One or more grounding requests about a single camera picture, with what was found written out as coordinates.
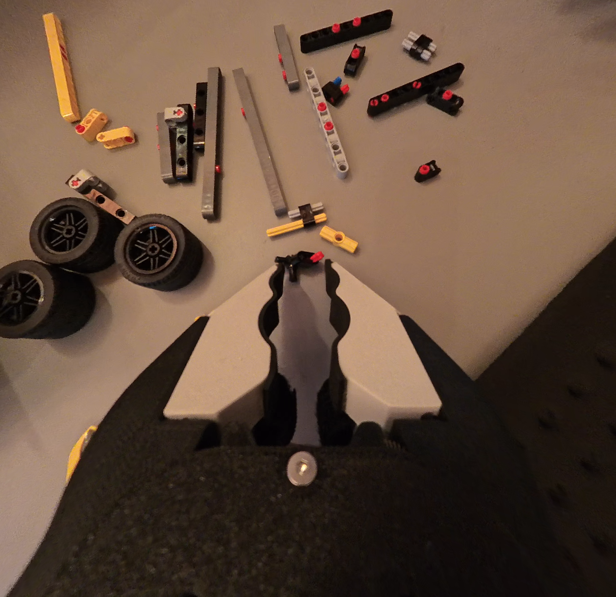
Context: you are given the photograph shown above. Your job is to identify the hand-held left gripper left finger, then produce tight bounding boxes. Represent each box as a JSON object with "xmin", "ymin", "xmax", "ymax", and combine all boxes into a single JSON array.
[{"xmin": 164, "ymin": 262, "xmax": 282, "ymax": 446}]

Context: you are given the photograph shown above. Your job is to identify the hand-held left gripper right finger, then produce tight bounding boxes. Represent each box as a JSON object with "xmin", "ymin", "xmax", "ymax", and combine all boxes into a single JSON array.
[{"xmin": 318, "ymin": 261, "xmax": 442, "ymax": 446}]

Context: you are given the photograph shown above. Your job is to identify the black toy wheel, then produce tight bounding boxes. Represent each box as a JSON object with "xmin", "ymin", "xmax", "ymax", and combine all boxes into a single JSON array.
[
  {"xmin": 0, "ymin": 260, "xmax": 96, "ymax": 340},
  {"xmin": 29, "ymin": 197, "xmax": 123, "ymax": 273},
  {"xmin": 114, "ymin": 214, "xmax": 204, "ymax": 292}
]

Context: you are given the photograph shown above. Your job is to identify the tiny black red pin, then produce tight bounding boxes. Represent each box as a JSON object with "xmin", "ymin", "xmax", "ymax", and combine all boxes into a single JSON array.
[
  {"xmin": 413, "ymin": 159, "xmax": 443, "ymax": 184},
  {"xmin": 274, "ymin": 250, "xmax": 325, "ymax": 283}
]

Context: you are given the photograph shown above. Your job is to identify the grey desk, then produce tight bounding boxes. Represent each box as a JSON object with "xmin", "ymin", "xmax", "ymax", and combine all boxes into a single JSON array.
[{"xmin": 0, "ymin": 0, "xmax": 616, "ymax": 583}]

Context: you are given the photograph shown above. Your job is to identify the small yellow connector piece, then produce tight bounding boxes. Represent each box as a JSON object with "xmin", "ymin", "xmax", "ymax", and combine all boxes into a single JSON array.
[{"xmin": 319, "ymin": 225, "xmax": 360, "ymax": 255}]

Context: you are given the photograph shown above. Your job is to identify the tiny yellow black blue brick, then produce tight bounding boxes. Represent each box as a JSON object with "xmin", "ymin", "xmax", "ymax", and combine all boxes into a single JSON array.
[{"xmin": 266, "ymin": 201, "xmax": 329, "ymax": 238}]

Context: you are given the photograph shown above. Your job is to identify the yellow curved panel pieces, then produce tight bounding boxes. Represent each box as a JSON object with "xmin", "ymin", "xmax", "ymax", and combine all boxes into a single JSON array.
[{"xmin": 64, "ymin": 425, "xmax": 98, "ymax": 483}]

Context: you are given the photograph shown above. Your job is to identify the black perforated armrest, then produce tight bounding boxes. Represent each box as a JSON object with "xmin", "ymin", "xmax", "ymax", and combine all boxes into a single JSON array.
[{"xmin": 474, "ymin": 238, "xmax": 616, "ymax": 597}]

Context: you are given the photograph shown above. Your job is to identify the grey white small brick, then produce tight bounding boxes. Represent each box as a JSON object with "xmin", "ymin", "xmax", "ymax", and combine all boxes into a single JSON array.
[{"xmin": 66, "ymin": 169, "xmax": 137, "ymax": 225}]

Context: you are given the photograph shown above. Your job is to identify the long black beam red pins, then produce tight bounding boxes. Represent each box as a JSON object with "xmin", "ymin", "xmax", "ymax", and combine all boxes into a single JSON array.
[{"xmin": 201, "ymin": 66, "xmax": 223, "ymax": 221}]

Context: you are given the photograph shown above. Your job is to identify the black double toy beam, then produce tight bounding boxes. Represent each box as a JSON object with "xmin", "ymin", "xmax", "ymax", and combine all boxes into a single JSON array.
[{"xmin": 156, "ymin": 81, "xmax": 209, "ymax": 185}]

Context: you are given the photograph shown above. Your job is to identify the dark grey long toy beam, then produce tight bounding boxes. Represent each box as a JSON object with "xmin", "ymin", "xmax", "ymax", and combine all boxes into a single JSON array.
[{"xmin": 232, "ymin": 67, "xmax": 289, "ymax": 218}]

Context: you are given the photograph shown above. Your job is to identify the light grey long toy beam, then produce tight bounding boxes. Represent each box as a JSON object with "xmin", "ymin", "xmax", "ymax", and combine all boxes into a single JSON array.
[{"xmin": 303, "ymin": 67, "xmax": 350, "ymax": 180}]

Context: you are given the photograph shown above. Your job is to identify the small yellow brick red pin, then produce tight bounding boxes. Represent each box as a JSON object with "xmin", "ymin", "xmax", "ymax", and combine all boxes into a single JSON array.
[
  {"xmin": 74, "ymin": 108, "xmax": 109, "ymax": 143},
  {"xmin": 96, "ymin": 125, "xmax": 137, "ymax": 150}
]

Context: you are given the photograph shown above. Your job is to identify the short black brick red pin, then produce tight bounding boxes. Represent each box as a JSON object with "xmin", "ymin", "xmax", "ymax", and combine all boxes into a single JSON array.
[
  {"xmin": 343, "ymin": 43, "xmax": 367, "ymax": 77},
  {"xmin": 425, "ymin": 87, "xmax": 466, "ymax": 117}
]

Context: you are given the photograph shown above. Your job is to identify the blue red pin cluster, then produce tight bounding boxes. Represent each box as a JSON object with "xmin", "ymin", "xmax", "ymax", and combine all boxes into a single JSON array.
[{"xmin": 321, "ymin": 76, "xmax": 351, "ymax": 108}]

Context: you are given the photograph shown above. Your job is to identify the black beam three red pins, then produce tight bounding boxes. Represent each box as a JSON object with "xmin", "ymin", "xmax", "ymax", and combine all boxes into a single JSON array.
[{"xmin": 366, "ymin": 62, "xmax": 466, "ymax": 118}]

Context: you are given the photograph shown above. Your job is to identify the short grey beam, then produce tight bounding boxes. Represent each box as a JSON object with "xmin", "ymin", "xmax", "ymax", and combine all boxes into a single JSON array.
[{"xmin": 273, "ymin": 24, "xmax": 301, "ymax": 91}]

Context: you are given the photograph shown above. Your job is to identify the grey black axle connector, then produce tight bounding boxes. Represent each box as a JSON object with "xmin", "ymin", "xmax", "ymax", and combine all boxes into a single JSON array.
[{"xmin": 401, "ymin": 31, "xmax": 438, "ymax": 63}]

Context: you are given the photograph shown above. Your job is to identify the black beam two red pins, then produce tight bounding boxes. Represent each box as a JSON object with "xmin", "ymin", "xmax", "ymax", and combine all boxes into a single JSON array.
[{"xmin": 299, "ymin": 9, "xmax": 394, "ymax": 55}]

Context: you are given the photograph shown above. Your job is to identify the long yellow toy beam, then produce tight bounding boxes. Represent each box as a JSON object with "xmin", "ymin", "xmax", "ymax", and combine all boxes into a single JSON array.
[{"xmin": 42, "ymin": 12, "xmax": 81, "ymax": 124}]

